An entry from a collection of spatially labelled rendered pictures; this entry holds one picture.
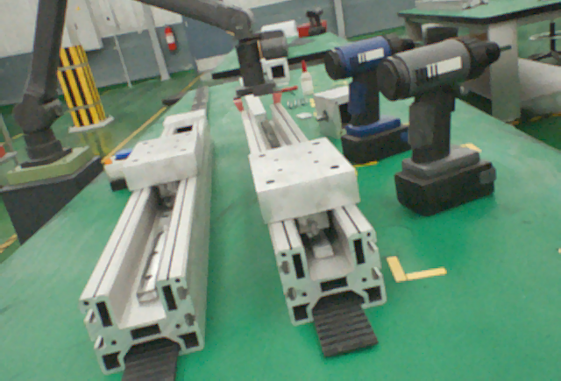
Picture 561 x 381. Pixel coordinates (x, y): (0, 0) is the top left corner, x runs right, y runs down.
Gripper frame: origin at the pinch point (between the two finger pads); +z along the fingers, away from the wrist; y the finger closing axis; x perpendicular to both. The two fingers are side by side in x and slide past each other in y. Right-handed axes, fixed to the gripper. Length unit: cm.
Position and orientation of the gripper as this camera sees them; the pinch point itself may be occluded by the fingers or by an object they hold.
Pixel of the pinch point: (261, 119)
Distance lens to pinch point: 132.1
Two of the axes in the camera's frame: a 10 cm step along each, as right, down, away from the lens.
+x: -1.3, -2.9, 9.5
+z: 1.8, 9.3, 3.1
